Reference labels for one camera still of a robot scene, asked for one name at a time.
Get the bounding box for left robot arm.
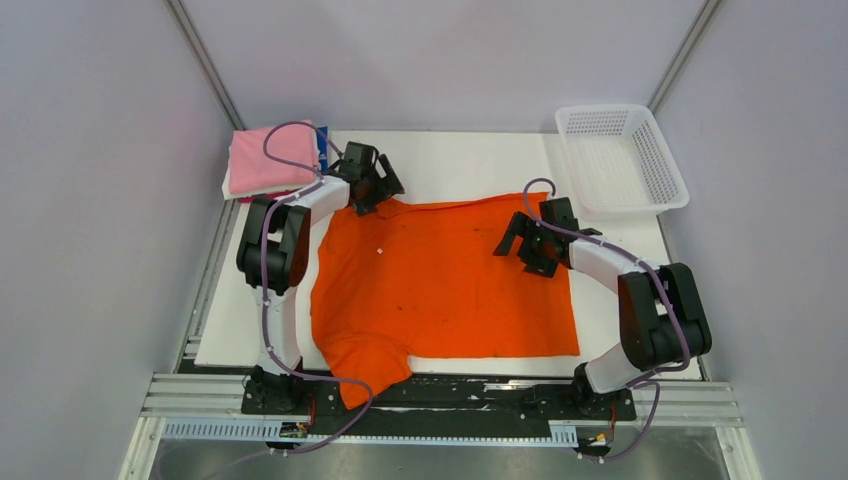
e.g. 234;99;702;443
236;142;405;415

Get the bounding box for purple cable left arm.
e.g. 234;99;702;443
158;120;376;473

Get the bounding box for white plastic basket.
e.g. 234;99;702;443
554;104;690;220

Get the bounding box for red folded t shirt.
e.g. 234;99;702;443
236;190;294;204

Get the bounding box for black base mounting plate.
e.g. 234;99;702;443
241;374;636;439

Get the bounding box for aluminium frame post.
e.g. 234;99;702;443
164;0;245;130
647;0;724;116

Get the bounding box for white folded t shirt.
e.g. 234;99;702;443
221;168;302;201

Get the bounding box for aluminium frame post right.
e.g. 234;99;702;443
647;0;724;116

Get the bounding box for orange t shirt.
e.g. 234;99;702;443
310;193;580;409

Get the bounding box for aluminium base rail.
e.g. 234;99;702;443
120;373;761;479

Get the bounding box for blue folded t shirt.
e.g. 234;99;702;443
316;126;329;170

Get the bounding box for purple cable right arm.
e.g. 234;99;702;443
521;177;694;464

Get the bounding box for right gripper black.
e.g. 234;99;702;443
493;212;557;278

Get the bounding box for pink folded t shirt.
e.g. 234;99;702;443
227;124;319;193

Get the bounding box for aluminium frame post left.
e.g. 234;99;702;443
164;0;245;130

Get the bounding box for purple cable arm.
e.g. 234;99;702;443
158;120;376;473
521;177;694;464

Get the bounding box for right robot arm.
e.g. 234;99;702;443
494;197;713;418

